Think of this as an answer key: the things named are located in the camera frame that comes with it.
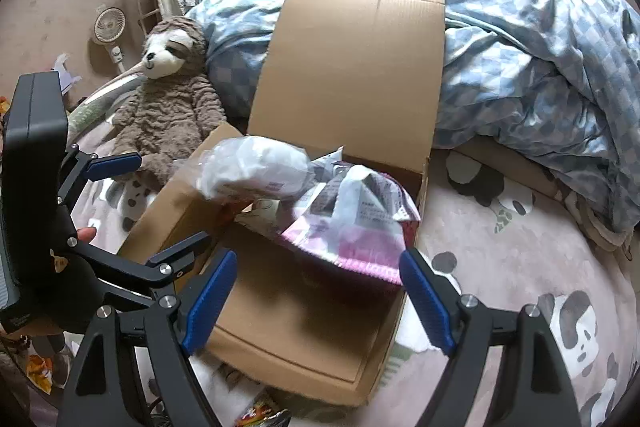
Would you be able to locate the brown sloth plush toy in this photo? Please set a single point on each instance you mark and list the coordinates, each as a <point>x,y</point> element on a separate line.
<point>170,117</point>

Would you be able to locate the blue checkered duvet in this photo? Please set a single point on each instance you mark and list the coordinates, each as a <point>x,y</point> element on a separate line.
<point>525,72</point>

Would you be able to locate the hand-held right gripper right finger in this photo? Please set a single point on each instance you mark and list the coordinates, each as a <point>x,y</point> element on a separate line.
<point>427,302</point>

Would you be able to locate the clear plastic bag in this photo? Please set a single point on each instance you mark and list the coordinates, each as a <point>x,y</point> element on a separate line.
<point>250,167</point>

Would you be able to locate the white paper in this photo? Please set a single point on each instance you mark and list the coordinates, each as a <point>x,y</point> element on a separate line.
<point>65,77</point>

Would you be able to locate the person's left hand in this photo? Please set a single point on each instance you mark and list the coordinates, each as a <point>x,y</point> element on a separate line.
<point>86,235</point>

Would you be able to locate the brown cardboard box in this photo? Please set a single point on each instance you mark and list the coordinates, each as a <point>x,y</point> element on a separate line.
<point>300,322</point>

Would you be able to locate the white and purple packet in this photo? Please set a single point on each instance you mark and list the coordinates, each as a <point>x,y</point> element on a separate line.
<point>360,197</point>

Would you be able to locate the white desk fan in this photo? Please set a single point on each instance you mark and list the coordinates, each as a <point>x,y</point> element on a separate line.
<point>107,24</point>

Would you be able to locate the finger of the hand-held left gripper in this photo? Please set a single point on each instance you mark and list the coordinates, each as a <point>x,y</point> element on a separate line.
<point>150,274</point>
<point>115,166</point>

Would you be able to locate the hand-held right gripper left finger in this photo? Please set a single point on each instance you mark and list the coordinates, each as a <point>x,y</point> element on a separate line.
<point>210,302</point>

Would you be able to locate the tan bed sheet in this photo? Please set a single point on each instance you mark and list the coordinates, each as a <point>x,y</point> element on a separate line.
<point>500,162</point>

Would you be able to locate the colourful snack packet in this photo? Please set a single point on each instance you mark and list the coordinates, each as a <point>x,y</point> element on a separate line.
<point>257,414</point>

